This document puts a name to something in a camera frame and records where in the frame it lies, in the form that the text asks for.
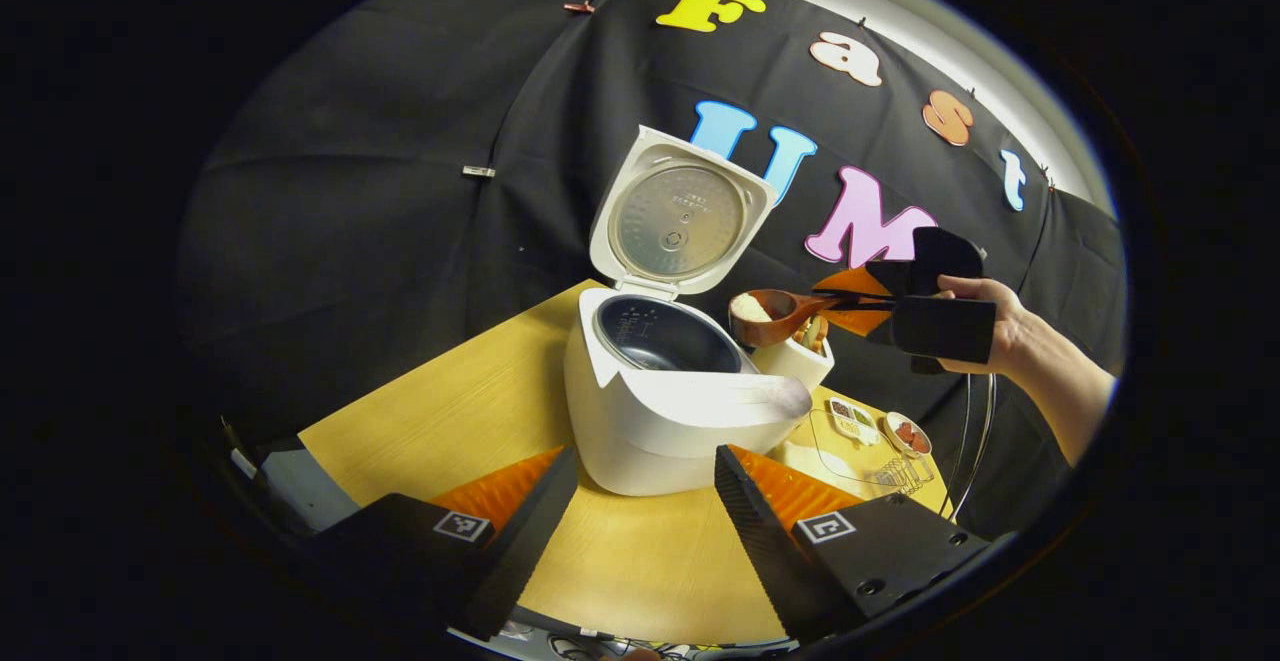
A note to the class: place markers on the white divided bean dish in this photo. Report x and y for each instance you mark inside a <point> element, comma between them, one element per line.
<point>852,419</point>

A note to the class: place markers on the round white plate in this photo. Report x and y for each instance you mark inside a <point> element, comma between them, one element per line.
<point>893,436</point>

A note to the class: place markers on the bread slice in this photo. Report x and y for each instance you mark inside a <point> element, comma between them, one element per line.
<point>812,334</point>

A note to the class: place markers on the white toaster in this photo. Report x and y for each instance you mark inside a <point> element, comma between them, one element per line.
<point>795,363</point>

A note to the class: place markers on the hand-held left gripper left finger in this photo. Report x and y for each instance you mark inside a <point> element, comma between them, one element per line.
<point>520,541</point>

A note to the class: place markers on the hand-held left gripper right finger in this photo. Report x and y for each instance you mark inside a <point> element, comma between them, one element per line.
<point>765,551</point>

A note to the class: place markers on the red meat piece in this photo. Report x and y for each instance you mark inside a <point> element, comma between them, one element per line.
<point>920,441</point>
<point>905,433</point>

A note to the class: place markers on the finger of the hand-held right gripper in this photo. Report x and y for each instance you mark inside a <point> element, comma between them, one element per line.
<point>940,256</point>
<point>945,331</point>

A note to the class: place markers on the brown wooden spoon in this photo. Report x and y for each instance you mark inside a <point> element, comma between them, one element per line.
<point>790,311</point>

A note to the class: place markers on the clear glass tray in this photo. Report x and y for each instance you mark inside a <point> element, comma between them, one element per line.
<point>840,456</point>

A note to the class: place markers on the white rice cooker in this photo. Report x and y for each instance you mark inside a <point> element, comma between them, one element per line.
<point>680,421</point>

